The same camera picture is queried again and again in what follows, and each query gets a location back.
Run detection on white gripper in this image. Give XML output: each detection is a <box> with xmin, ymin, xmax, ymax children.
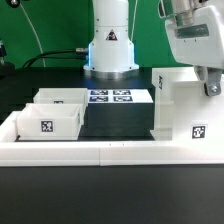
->
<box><xmin>159</xmin><ymin>0</ymin><xmax>224</xmax><ymax>97</ymax></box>

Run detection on white drawer cabinet box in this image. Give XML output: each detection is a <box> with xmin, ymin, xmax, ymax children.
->
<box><xmin>151</xmin><ymin>67</ymin><xmax>224</xmax><ymax>141</ymax></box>

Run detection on white front drawer tray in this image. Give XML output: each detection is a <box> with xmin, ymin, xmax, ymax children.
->
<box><xmin>16</xmin><ymin>103</ymin><xmax>84</xmax><ymax>140</ymax></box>

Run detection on white drawer tray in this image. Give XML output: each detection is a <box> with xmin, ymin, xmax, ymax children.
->
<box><xmin>16</xmin><ymin>103</ymin><xmax>84</xmax><ymax>140</ymax></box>
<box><xmin>33</xmin><ymin>88</ymin><xmax>88</xmax><ymax>106</ymax></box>

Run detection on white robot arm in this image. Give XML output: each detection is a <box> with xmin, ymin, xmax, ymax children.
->
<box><xmin>84</xmin><ymin>0</ymin><xmax>224</xmax><ymax>96</ymax></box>

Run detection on white rear drawer tray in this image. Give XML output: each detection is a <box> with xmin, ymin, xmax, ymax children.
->
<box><xmin>33</xmin><ymin>88</ymin><xmax>88</xmax><ymax>106</ymax></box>

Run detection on fiducial marker sheet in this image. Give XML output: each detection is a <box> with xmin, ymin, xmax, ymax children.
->
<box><xmin>88</xmin><ymin>89</ymin><xmax>153</xmax><ymax>104</ymax></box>

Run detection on black cables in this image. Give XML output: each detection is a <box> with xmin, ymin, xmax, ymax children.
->
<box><xmin>22</xmin><ymin>47</ymin><xmax>90</xmax><ymax>69</ymax></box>

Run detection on white foam border frame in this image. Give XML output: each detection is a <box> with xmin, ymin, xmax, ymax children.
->
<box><xmin>0</xmin><ymin>111</ymin><xmax>224</xmax><ymax>167</ymax></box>

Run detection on white thin cable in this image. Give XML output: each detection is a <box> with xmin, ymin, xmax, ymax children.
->
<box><xmin>19</xmin><ymin>4</ymin><xmax>47</xmax><ymax>68</ymax></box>

